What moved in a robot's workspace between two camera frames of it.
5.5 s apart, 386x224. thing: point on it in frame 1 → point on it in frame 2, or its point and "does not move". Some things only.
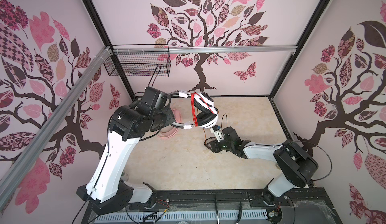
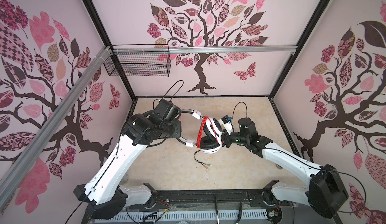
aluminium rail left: [53, 125] does not move
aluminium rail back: [204, 49] does not move
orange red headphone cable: [193, 99] → [204, 122]
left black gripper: [169, 117] → [176, 132]
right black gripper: [214, 145] → [225, 138]
